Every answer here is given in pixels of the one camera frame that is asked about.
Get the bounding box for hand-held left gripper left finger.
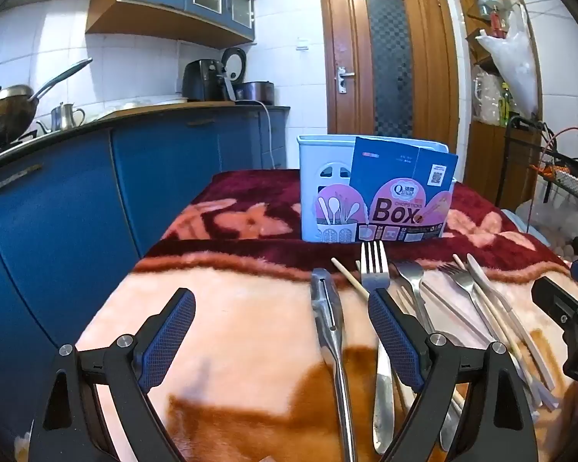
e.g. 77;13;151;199
29;288;197;462

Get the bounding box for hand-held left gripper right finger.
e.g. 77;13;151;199
367;289;540;462

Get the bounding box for white chopstick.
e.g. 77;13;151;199
508;341;563;412
420;279;492;345

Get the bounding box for steel vegetable peeler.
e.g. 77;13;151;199
310;268;358;462

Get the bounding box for large metal fork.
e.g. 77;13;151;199
360;241;397;455

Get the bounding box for white spoon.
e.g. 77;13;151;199
466;253;557;392

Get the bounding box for light blue utensil box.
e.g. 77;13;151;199
297;135;459;244

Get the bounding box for red and pink floral blanket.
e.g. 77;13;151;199
74;168;578;462

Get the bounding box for wooden shelf unit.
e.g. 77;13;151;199
452;0;562;209

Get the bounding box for blue kitchen base cabinets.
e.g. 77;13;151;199
0;101;291;448

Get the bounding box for white plastic bag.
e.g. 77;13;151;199
476;4;543;117

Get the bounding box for metal kettle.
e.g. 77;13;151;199
35;102;86;134

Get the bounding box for gas stove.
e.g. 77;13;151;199
0;129;38;161

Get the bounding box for black air fryer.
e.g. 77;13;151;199
181;59;238;103

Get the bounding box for metal wok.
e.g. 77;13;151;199
0;58;94;156

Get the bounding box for wooden door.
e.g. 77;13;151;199
317;0;462;144

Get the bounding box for black wire rack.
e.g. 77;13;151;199
495;115;578;234

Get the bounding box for red cable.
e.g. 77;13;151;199
538;127;578;165

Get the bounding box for white power cable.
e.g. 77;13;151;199
236;99;277;170

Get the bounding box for metal door handle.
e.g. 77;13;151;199
336;66;356;95

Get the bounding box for blue wall cabinet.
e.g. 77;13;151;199
85;0;264;50

